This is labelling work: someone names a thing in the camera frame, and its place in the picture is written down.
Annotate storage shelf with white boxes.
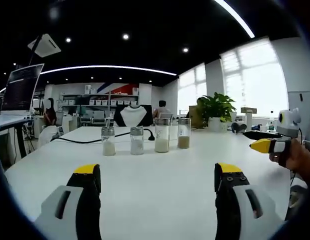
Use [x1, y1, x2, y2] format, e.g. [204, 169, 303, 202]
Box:
[60, 91, 140, 127]

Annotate green potted plant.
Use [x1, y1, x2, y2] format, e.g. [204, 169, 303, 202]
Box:
[196, 91, 237, 133]

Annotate black power cable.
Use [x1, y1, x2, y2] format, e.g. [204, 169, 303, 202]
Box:
[49, 128, 156, 145]

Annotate clear bottle green label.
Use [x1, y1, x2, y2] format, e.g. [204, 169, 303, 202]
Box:
[268, 115, 278, 134]

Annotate tall seasoning bottle brown powder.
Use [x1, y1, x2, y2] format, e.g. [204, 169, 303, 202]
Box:
[177, 117, 192, 150]

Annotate person's right hand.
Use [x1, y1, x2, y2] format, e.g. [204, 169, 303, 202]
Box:
[268, 138, 310, 181]

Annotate grey office chair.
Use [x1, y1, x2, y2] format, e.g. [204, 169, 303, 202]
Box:
[90, 110, 107, 127]

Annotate brown cardboard box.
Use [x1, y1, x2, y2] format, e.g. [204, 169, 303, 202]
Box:
[188, 105, 205, 129]

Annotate short seasoning bottle white powder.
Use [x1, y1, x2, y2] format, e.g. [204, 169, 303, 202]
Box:
[101, 126, 116, 157]

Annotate tall seasoning bottle cream powder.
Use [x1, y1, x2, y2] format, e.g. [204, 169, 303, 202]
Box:
[154, 117, 170, 154]

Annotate blue edged side desk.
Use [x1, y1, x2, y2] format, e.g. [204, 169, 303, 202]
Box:
[0, 113, 33, 161]

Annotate black and white chair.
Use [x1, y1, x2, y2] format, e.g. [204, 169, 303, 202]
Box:
[113, 104, 154, 128]

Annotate short seasoning bottle grey powder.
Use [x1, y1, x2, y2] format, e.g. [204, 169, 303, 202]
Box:
[130, 126, 145, 156]

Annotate white ceiling air conditioner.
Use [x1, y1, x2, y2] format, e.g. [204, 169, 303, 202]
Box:
[27, 33, 62, 59]

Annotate small window with blinds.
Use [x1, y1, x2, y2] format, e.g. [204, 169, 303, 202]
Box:
[177, 63, 208, 115]

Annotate black headphones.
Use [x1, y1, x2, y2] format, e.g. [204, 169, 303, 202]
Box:
[230, 122, 248, 135]

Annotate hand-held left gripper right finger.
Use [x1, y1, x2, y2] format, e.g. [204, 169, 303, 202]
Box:
[214, 162, 287, 240]

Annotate long ceiling light strip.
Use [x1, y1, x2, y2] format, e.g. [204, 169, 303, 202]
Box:
[39, 65, 178, 76]

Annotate computer monitor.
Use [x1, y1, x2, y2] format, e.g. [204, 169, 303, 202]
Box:
[0, 63, 45, 112]

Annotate large window with blinds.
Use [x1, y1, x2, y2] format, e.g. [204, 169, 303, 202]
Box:
[219, 39, 289, 118]

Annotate thin gripper cable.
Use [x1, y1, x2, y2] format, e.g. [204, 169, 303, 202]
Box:
[289, 170, 298, 194]

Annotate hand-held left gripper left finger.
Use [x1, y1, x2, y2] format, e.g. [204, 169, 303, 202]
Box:
[34, 163, 102, 240]

